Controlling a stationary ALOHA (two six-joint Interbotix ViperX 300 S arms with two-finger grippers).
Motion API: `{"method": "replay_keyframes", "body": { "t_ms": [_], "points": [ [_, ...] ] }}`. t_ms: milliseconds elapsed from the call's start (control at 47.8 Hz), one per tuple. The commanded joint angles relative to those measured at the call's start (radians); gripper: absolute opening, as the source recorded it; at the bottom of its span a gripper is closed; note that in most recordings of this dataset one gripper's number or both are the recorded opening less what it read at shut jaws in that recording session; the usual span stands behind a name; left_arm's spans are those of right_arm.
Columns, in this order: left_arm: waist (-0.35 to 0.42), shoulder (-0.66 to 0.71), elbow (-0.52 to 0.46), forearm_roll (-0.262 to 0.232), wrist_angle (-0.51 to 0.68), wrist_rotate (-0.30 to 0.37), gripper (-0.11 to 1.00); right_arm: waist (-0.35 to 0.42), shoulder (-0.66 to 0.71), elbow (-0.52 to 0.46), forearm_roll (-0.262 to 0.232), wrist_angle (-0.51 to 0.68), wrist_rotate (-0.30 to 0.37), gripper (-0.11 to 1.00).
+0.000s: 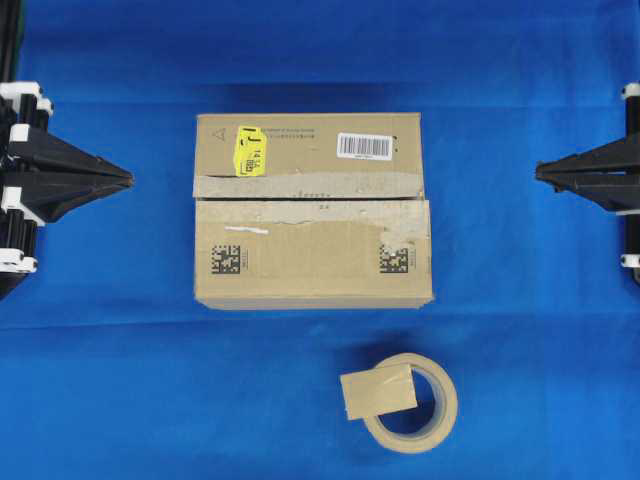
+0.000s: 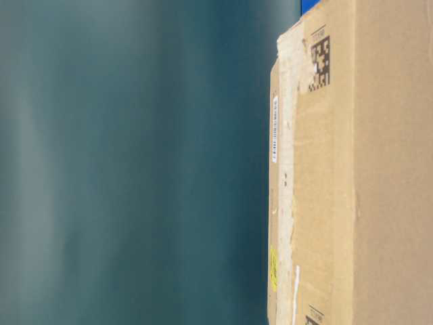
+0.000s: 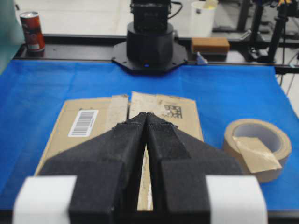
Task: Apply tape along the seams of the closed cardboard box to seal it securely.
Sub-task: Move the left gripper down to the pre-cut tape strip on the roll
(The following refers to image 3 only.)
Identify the white plastic bucket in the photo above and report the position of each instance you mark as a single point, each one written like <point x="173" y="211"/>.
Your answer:
<point x="202" y="17"/>

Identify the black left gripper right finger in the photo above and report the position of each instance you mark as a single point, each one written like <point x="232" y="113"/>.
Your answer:
<point x="178" y="165"/>

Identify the blue table cloth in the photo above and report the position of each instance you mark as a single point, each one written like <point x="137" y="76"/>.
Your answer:
<point x="32" y="94"/>

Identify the black table frame rail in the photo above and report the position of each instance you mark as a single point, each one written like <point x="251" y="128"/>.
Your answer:
<point x="109" y="49"/>

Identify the brown packing tape roll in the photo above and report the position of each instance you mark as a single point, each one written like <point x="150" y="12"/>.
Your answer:
<point x="261" y="148"/>

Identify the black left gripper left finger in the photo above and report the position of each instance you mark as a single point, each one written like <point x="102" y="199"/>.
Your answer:
<point x="108" y="169"/>

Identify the red drink can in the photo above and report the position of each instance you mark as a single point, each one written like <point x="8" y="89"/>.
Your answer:
<point x="30" y="22"/>

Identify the brown block on rail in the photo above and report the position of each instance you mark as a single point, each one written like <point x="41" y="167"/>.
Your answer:
<point x="210" y="45"/>

